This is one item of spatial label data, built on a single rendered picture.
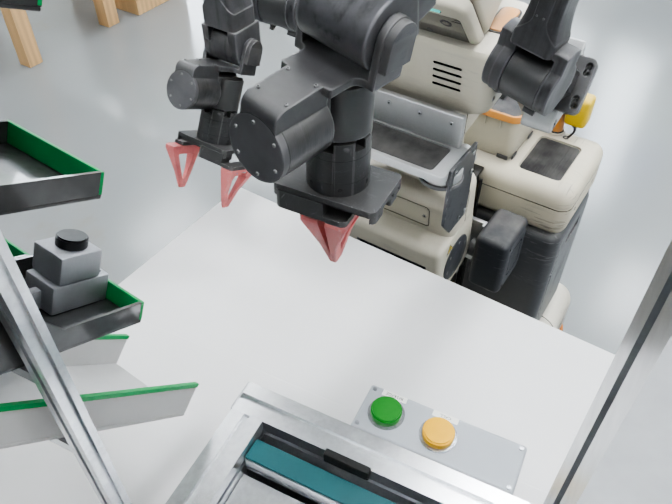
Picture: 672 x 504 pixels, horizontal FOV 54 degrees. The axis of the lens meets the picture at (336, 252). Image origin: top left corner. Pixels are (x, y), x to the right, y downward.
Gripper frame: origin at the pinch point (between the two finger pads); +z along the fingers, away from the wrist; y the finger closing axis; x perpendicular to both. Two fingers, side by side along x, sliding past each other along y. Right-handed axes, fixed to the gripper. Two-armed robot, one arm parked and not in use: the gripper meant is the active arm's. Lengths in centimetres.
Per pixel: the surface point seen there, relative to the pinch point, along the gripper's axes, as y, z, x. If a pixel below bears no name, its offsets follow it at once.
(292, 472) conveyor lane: -0.8, 29.3, -9.1
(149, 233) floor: -123, 122, 96
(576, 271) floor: 27, 119, 147
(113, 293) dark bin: -19.2, 4.1, -11.9
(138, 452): -23.9, 38.2, -11.9
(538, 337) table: 21, 37, 33
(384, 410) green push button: 6.3, 26.4, 2.2
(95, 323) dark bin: -16.1, 1.6, -17.2
